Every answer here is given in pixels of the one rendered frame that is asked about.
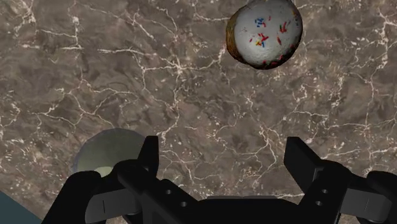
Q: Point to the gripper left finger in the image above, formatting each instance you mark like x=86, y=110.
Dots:
x=133, y=186

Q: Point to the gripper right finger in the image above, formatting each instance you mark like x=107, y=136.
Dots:
x=328, y=183

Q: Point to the grey green bowl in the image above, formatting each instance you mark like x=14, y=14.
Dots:
x=108, y=152

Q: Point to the white frosted sprinkle doughnut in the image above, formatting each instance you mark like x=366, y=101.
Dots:
x=266, y=32

